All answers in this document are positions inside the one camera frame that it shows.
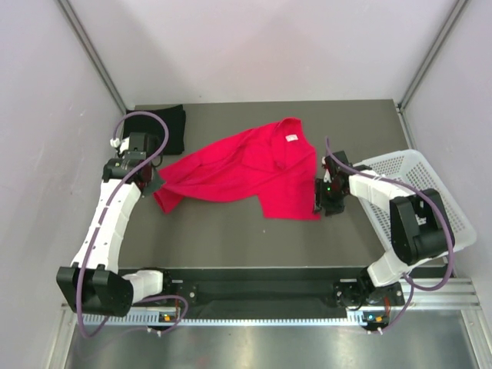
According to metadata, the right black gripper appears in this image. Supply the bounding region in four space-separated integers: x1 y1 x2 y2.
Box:
312 178 347 216

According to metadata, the red polo shirt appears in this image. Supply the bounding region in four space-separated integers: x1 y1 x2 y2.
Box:
154 118 320 221

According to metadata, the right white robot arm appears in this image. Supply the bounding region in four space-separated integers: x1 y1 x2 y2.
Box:
314 151 455 304

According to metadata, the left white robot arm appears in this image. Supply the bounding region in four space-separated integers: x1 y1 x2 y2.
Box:
56 132 175 317

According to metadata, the folded black t shirt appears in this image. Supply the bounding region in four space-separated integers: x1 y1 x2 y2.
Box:
122 105 186 155

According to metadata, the white plastic basket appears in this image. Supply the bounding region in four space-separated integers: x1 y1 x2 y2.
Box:
356 149 477 252

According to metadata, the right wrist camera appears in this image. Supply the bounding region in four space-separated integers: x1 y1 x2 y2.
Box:
321 155 337 183

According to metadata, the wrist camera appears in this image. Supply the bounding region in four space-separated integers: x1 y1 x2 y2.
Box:
110 138 129 153
321 155 337 183

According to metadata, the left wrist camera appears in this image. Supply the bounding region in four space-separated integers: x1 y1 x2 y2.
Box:
110 138 129 153

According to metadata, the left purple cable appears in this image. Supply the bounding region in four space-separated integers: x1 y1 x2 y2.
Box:
75 110 189 339

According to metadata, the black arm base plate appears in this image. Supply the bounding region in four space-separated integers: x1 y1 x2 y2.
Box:
163 279 405 308

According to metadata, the slotted grey cable duct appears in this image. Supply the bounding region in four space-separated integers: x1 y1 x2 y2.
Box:
76 307 389 327

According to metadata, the aluminium front rail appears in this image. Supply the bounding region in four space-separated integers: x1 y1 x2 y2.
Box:
61 278 484 312

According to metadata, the left aluminium frame post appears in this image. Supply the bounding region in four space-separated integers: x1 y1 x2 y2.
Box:
55 0 127 114

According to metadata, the aluminium frame post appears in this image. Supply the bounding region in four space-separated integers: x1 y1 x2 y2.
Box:
397 0 470 111
55 0 127 114

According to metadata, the right aluminium frame post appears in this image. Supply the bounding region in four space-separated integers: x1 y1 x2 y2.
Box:
397 0 470 111

